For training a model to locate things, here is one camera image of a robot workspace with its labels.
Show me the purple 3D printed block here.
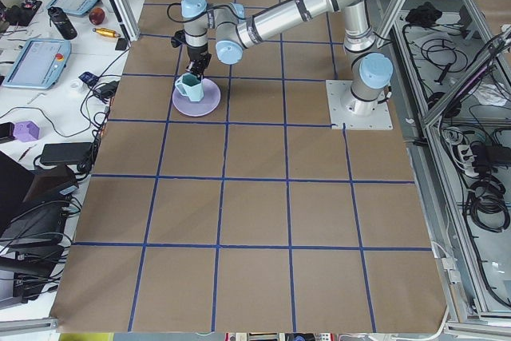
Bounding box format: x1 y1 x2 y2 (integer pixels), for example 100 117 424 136
13 121 40 142

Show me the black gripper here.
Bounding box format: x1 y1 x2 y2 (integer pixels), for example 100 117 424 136
187 44 212 81

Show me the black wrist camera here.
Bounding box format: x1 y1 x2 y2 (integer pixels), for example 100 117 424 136
170 30 187 48

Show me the mint green faceted cup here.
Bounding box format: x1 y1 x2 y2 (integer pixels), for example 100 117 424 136
175 73 204 102

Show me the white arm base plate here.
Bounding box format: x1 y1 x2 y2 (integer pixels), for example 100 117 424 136
326 80 393 131

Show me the lavender plate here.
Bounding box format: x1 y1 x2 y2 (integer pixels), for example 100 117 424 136
172 78 221 117

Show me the white power strip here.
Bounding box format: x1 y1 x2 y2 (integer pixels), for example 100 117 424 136
456 144 478 178

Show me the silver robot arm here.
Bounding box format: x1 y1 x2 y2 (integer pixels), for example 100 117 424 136
171 0 394 117

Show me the blue teach pendant near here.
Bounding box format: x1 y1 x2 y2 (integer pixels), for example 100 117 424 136
2 38 72 89

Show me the black power adapter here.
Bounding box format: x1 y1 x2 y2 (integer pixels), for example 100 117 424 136
39 142 92 166

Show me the red apple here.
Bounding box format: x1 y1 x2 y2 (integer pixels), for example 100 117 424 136
89 7 105 26

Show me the gold cylinder tool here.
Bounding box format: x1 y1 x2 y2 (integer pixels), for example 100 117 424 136
92 28 121 38

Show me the crumpled white plastic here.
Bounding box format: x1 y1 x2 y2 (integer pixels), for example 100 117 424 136
473 83 507 106

